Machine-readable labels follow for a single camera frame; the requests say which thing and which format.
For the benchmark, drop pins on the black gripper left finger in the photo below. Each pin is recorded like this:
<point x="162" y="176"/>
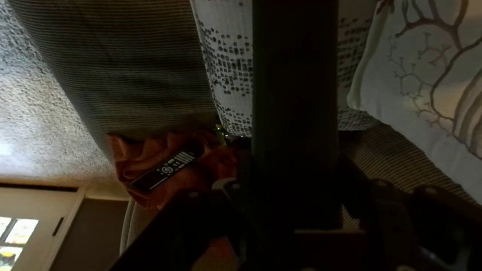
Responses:
<point x="239" y="197"/>

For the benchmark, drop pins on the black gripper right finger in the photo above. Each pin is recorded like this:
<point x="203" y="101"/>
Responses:
<point x="356" y="178"/>

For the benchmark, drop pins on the small remote with white buttons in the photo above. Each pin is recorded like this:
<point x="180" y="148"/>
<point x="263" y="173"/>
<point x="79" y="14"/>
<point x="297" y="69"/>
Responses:
<point x="166" y="170"/>

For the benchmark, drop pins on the red cloth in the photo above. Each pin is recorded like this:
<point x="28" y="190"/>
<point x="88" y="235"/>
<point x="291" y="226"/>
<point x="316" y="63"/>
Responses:
<point x="136" y="155"/>

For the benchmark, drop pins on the white pillow with shell print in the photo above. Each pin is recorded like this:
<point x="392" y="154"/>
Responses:
<point x="427" y="75"/>

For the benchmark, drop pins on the white pillow with black dots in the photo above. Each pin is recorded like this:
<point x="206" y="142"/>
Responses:
<point x="227" y="60"/>

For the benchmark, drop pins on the grey-green fabric sofa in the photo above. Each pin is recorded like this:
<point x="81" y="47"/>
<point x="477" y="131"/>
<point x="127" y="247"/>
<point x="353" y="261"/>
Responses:
<point x="126" y="65"/>

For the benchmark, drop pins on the white cabinet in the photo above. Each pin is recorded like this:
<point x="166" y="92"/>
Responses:
<point x="31" y="211"/>

